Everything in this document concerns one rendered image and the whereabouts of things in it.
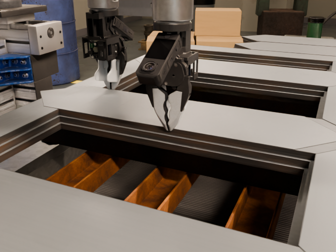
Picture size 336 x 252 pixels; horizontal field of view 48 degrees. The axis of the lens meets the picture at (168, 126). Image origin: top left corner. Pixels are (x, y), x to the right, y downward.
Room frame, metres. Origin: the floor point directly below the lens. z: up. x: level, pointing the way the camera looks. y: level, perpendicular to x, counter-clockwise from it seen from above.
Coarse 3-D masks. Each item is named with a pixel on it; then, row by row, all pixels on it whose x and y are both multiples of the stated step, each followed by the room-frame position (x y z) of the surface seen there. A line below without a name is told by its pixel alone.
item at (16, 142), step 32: (288, 64) 1.36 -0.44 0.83; (320, 64) 1.32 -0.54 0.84; (288, 96) 1.03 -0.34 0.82; (320, 96) 1.00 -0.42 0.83; (32, 128) 0.74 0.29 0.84; (64, 128) 0.80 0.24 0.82; (96, 128) 0.77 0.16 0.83; (128, 128) 0.74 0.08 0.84; (160, 128) 0.72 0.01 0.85; (0, 160) 0.64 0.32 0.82; (224, 160) 0.65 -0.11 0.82; (256, 160) 0.62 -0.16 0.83; (288, 160) 0.61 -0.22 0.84
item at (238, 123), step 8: (232, 112) 0.80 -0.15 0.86; (240, 112) 0.80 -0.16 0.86; (248, 112) 0.80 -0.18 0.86; (256, 112) 0.80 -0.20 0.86; (264, 112) 0.80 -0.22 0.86; (224, 120) 0.75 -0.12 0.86; (232, 120) 0.75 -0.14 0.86; (240, 120) 0.75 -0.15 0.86; (248, 120) 0.75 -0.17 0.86; (256, 120) 0.75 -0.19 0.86; (216, 128) 0.71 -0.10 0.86; (224, 128) 0.71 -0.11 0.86; (232, 128) 0.71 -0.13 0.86; (240, 128) 0.71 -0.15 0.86; (248, 128) 0.71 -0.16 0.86; (224, 136) 0.67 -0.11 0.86; (232, 136) 0.67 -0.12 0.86; (240, 136) 0.67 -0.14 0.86; (248, 136) 0.67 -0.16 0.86
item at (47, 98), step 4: (64, 88) 0.98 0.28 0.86; (68, 88) 0.98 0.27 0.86; (72, 88) 0.98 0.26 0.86; (76, 88) 0.98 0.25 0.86; (80, 88) 0.98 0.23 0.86; (52, 92) 0.94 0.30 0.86; (56, 92) 0.94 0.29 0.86; (60, 92) 0.94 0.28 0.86; (64, 92) 0.94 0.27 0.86; (68, 92) 0.94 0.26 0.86; (72, 92) 0.94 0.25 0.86; (44, 96) 0.91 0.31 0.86; (48, 96) 0.91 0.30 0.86; (52, 96) 0.91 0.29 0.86; (56, 96) 0.91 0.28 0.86; (60, 96) 0.91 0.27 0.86; (64, 96) 0.91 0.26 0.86; (44, 100) 0.88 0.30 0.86; (48, 100) 0.88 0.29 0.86; (52, 100) 0.88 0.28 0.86; (44, 104) 0.85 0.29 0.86
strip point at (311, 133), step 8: (304, 120) 0.75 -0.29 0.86; (312, 120) 0.75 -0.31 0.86; (304, 128) 0.71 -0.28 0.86; (312, 128) 0.71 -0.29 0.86; (320, 128) 0.71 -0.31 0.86; (328, 128) 0.71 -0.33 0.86; (304, 136) 0.67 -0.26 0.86; (312, 136) 0.67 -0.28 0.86; (320, 136) 0.67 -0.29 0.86; (328, 136) 0.67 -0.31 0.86; (296, 144) 0.63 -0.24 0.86; (304, 144) 0.63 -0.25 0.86; (312, 144) 0.63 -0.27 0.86; (320, 144) 0.63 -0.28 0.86
